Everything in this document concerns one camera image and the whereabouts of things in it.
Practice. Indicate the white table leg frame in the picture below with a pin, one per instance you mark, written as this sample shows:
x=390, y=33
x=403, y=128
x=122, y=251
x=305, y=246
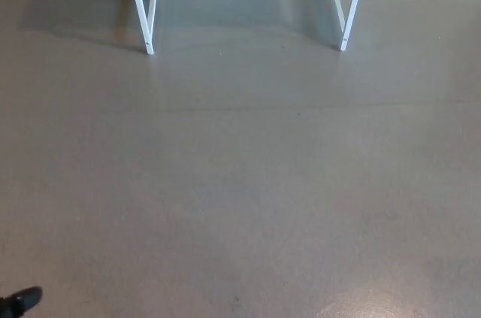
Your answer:
x=144, y=21
x=347, y=21

